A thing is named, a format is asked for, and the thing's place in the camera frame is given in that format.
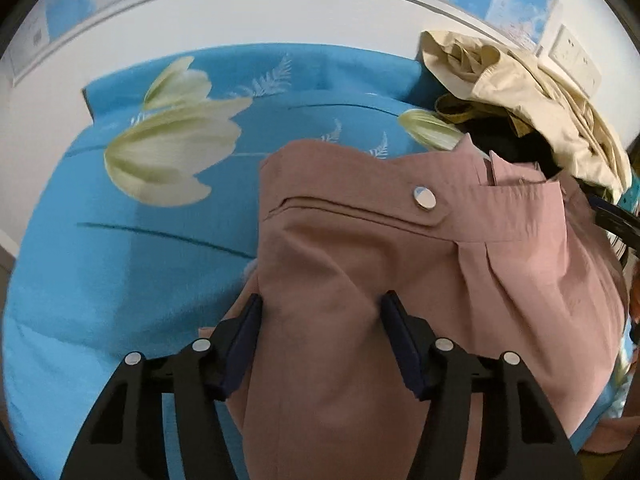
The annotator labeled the pink coat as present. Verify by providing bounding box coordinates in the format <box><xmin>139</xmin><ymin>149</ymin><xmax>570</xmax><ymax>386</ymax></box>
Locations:
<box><xmin>228</xmin><ymin>140</ymin><xmax>628</xmax><ymax>479</ymax></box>

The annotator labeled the teal perforated plastic basket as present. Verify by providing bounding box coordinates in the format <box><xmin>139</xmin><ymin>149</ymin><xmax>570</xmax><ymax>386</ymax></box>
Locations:
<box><xmin>617</xmin><ymin>172</ymin><xmax>640</xmax><ymax>216</ymax></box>

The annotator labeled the cream beige garment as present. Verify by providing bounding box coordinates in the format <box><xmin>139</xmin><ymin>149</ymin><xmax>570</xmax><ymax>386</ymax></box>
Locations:
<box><xmin>420</xmin><ymin>30</ymin><xmax>632</xmax><ymax>202</ymax></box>

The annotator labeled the black and mustard garment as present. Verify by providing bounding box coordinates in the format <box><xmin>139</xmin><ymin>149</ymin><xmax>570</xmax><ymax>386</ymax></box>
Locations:
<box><xmin>435</xmin><ymin>93</ymin><xmax>561</xmax><ymax>178</ymax></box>

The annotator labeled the blue floral bed sheet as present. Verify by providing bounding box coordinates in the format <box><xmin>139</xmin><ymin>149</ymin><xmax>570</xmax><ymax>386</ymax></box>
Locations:
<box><xmin>0</xmin><ymin>41</ymin><xmax>632</xmax><ymax>480</ymax></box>

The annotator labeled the white wall socket panel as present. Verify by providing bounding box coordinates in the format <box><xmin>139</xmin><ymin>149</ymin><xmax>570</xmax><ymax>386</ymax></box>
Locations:
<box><xmin>537</xmin><ymin>23</ymin><xmax>602</xmax><ymax>98</ymax></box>

